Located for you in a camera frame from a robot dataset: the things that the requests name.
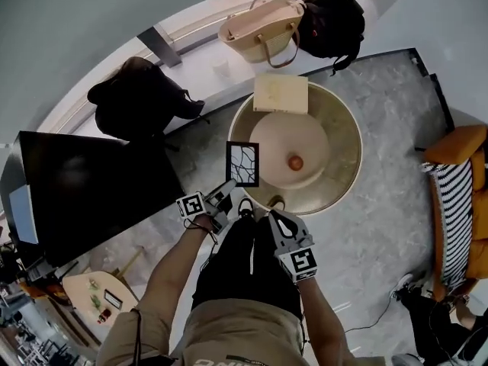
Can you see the grey window post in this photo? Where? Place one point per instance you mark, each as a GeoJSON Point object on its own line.
{"type": "Point", "coordinates": [160, 46]}

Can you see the orange ball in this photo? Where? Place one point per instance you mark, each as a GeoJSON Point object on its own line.
{"type": "Point", "coordinates": [295, 162]}

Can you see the person's left forearm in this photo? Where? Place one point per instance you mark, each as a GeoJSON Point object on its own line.
{"type": "Point", "coordinates": [167, 269]}

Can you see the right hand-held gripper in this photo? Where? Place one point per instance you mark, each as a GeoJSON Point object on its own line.
{"type": "Point", "coordinates": [301, 263]}

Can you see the person's right forearm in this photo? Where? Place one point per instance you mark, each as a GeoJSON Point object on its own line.
{"type": "Point", "coordinates": [324, 318]}

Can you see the black backpack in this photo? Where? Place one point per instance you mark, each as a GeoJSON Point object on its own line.
{"type": "Point", "coordinates": [331, 23]}

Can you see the black bag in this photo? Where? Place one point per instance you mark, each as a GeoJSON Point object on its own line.
{"type": "Point", "coordinates": [137, 97]}

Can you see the cream book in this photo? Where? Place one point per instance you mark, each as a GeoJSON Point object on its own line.
{"type": "Point", "coordinates": [281, 94]}

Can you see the small framed picture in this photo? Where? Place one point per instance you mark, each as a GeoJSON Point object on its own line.
{"type": "Point", "coordinates": [113, 299]}

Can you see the black white striped cushion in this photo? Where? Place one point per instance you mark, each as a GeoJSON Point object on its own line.
{"type": "Point", "coordinates": [451, 219]}

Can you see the person's beige shirt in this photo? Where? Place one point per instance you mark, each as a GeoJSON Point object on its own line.
{"type": "Point", "coordinates": [236, 334]}

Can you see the beige tote bag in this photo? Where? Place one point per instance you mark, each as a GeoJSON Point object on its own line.
{"type": "Point", "coordinates": [259, 33]}

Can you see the black picture frame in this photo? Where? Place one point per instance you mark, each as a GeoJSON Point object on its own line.
{"type": "Point", "coordinates": [244, 162]}

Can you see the person's shoe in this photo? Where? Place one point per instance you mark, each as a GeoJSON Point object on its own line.
{"type": "Point", "coordinates": [403, 282]}
{"type": "Point", "coordinates": [246, 206]}
{"type": "Point", "coordinates": [276, 203]}

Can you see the small wooden side table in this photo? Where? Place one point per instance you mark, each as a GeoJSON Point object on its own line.
{"type": "Point", "coordinates": [95, 299]}

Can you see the round gold table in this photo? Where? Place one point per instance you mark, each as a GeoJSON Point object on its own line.
{"type": "Point", "coordinates": [337, 128]}

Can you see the black cabinet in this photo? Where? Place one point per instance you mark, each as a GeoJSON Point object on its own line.
{"type": "Point", "coordinates": [91, 193]}

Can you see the person's black trousers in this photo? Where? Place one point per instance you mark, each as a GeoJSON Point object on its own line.
{"type": "Point", "coordinates": [244, 269]}

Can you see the orange armchair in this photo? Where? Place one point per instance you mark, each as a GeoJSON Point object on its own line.
{"type": "Point", "coordinates": [476, 219]}

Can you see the person's right shoe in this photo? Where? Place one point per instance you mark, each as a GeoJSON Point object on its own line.
{"type": "Point", "coordinates": [276, 203]}

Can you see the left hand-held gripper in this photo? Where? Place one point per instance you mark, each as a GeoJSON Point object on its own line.
{"type": "Point", "coordinates": [190, 205]}

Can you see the blue white panel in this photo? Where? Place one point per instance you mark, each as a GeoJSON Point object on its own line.
{"type": "Point", "coordinates": [23, 216]}

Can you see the person's left shoe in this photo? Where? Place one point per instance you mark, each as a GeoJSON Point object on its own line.
{"type": "Point", "coordinates": [246, 206]}

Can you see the small red bottle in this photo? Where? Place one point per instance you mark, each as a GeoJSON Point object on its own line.
{"type": "Point", "coordinates": [103, 315]}

